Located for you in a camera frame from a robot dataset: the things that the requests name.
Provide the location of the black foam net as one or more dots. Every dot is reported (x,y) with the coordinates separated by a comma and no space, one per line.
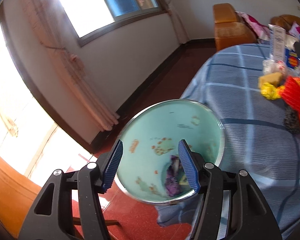
(291,120)

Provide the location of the pink floral pillow on sofa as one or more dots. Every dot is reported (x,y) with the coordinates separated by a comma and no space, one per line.
(295,30)

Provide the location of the orange leather sofa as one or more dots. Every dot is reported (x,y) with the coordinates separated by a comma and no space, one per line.
(285,21)

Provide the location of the blue Look milk carton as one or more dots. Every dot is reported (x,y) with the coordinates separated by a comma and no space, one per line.
(291,57)

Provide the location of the purple snack wrapper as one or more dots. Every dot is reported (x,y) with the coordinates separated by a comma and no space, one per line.
(172,185)

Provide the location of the wooden door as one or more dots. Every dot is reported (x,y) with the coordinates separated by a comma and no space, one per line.
(17,194)

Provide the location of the pink curtain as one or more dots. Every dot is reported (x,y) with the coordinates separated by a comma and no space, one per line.
(46,20)
(177,23)

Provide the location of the yellow wrapper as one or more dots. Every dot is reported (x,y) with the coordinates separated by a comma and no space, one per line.
(270,92)

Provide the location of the blue plaid tablecloth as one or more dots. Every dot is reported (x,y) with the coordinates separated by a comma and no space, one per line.
(255,137)

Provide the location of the window with dark frame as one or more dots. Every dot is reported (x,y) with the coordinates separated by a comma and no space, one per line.
(92,19)

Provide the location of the orange leather armchair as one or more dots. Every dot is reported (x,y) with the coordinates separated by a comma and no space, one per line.
(229,30)

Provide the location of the pink curtain right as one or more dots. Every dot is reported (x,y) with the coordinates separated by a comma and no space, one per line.
(177,23)

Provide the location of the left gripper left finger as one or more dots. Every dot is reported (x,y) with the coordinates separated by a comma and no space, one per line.
(50,216)

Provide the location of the clear plastic bag red print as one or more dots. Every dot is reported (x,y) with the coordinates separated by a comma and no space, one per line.
(271,66)

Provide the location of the yellow sponge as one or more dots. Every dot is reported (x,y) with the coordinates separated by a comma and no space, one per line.
(273,78)

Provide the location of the mint green trash bin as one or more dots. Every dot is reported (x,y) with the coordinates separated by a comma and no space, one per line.
(150,145)

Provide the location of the red foam fruit net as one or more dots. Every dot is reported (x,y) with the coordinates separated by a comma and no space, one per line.
(291,93)

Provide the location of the white tall carton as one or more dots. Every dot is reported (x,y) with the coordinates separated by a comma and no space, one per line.
(277,43)

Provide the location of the pink curtain left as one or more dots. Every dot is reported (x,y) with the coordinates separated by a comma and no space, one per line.
(46,20)

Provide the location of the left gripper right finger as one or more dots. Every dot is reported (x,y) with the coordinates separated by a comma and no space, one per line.
(232,205)

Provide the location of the pink floral pillow on armchair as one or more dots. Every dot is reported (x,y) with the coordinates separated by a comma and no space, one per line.
(261,31)

